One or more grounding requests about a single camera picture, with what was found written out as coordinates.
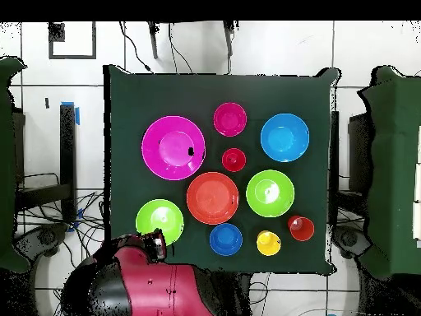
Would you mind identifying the orange bowl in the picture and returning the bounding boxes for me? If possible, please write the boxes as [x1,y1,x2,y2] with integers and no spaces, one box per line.
[186,171,240,225]

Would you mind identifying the red cup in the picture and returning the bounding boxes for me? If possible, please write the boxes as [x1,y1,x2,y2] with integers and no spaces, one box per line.
[221,147,247,173]

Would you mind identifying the small crimson pink bowl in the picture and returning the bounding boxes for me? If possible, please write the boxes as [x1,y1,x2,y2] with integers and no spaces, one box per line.
[213,102,248,137]

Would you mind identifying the large magenta bowl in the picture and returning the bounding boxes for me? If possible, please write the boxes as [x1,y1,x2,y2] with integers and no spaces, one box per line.
[141,115,206,181]

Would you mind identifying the lime green bowl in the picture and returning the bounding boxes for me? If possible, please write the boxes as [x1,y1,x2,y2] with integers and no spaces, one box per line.
[135,198,185,248]
[245,170,296,219]

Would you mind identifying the small dark blue bowl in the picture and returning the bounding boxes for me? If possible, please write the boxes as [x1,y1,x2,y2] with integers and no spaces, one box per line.
[209,222,243,257]

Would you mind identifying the light blue bowl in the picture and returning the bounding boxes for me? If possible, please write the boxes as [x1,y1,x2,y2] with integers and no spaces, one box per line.
[260,113,311,163]

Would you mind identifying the yellow cup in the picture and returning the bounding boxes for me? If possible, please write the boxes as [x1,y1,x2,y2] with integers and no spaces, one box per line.
[256,230,282,257]

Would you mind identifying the dark green table cloth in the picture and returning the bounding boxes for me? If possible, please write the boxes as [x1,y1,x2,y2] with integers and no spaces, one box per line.
[103,64,340,276]

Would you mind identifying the orange cup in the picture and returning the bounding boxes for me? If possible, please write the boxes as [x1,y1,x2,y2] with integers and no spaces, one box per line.
[287,215,316,242]

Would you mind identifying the black tripod leg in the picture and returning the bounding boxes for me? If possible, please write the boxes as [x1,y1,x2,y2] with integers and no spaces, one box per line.
[222,21,236,58]
[146,21,160,60]

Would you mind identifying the black metal stand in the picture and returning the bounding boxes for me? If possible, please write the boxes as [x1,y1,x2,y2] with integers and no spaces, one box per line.
[328,109,374,228]
[14,103,78,223]

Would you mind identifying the blue tape strip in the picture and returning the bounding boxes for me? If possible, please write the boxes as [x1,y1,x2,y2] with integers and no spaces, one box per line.
[60,100,81,126]

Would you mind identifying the green cloth covered side table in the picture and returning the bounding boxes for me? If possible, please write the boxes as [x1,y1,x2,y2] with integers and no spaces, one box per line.
[0,56,30,274]
[358,65,421,279]

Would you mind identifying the black pedestal foot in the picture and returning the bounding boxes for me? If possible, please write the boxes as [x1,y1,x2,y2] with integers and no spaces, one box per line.
[14,223,68,261]
[331,225,372,261]

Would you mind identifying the black square floor frame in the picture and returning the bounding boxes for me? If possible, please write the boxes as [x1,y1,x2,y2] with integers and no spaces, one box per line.
[48,21,97,60]

